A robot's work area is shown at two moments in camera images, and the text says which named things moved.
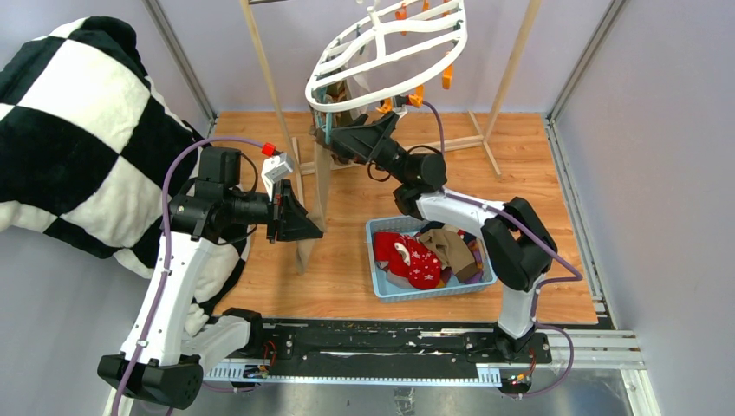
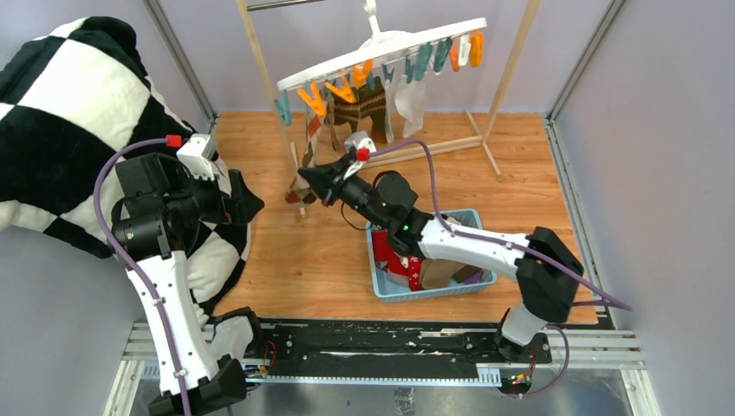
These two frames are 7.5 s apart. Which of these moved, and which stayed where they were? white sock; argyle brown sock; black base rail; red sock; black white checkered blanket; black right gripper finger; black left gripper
Moved: argyle brown sock; black left gripper; black right gripper finger; white sock
Stayed: black base rail; red sock; black white checkered blanket
